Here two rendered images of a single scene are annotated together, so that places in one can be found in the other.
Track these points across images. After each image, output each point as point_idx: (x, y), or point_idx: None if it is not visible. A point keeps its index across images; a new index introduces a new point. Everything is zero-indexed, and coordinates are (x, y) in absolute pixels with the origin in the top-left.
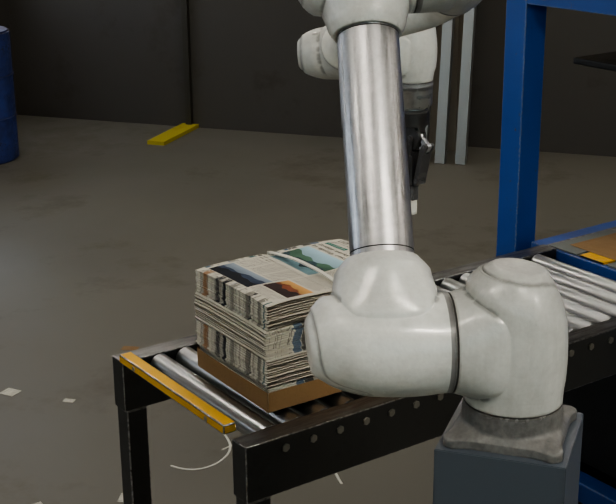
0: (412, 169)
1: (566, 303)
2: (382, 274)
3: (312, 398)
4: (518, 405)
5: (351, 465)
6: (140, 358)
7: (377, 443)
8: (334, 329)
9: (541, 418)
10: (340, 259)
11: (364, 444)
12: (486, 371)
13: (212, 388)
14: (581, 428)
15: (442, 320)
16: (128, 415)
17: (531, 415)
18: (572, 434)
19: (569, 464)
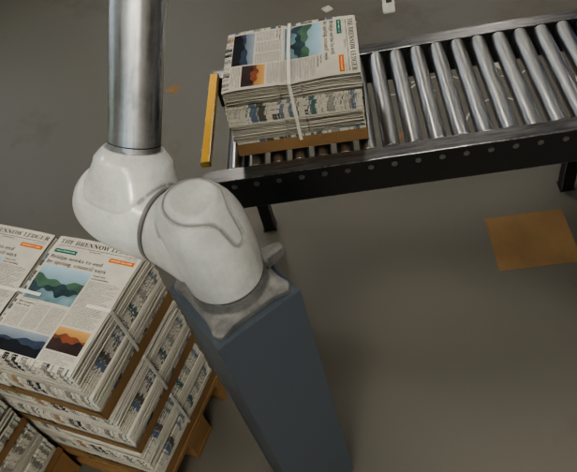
0: None
1: (566, 85)
2: (99, 174)
3: (274, 150)
4: (195, 293)
5: (294, 199)
6: (216, 81)
7: (315, 189)
8: (75, 203)
9: (216, 305)
10: (322, 45)
11: (303, 189)
12: (164, 268)
13: None
14: (293, 301)
15: (133, 223)
16: (224, 109)
17: (207, 302)
18: (264, 312)
19: (236, 341)
